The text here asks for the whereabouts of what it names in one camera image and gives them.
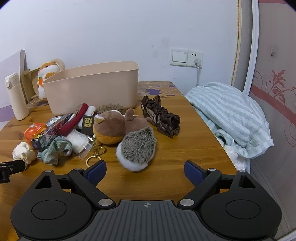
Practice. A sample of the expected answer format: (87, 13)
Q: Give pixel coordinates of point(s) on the clear plastic packet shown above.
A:
(79, 142)

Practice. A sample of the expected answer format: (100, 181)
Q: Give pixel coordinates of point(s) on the brown cat plush toy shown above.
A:
(108, 127)

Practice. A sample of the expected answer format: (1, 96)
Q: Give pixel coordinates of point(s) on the brown curly plush toy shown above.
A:
(111, 107)

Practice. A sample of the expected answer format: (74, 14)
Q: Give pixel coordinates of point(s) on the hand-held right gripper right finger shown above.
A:
(192, 171)

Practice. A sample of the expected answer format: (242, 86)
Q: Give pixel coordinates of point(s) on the floral patterned wardrobe panel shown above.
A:
(272, 115)

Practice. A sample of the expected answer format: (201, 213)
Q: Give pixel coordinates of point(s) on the beige plastic container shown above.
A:
(92, 92)

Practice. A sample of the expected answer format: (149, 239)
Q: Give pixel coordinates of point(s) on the grey hedgehog plush toy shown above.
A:
(138, 148)

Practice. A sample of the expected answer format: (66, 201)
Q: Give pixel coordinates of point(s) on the green sock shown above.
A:
(55, 148)

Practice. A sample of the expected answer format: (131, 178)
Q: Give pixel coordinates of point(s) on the cream thermos bottle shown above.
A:
(17, 97)

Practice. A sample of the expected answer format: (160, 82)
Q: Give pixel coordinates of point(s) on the orange white hamster plush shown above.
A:
(47, 68)

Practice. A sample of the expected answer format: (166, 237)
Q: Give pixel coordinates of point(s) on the white wall switch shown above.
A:
(178, 56)

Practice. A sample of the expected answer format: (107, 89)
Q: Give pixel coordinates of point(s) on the orange small box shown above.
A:
(34, 132)

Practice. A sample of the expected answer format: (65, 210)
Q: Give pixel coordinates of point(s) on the wooden stand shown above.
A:
(27, 81)

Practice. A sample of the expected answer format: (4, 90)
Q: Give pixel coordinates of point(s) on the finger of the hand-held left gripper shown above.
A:
(12, 167)

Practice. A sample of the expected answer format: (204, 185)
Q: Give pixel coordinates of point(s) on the dark printed long box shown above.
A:
(46, 136)

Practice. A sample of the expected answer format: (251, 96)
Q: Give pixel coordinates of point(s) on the white knotted plush toy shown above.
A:
(23, 151)

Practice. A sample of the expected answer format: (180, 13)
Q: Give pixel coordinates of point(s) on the white wall socket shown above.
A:
(195, 54)

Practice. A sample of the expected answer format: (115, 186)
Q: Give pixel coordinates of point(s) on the clear adhesive hook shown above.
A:
(273, 52)

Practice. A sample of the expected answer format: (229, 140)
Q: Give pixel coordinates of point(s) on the black block with gold character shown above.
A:
(87, 124)

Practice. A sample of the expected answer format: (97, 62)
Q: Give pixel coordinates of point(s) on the striped pale teal pillow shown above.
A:
(229, 111)

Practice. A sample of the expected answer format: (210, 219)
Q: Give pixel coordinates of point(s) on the gold keyring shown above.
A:
(100, 150)

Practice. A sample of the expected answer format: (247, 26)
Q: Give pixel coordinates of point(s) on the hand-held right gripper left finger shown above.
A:
(98, 169)

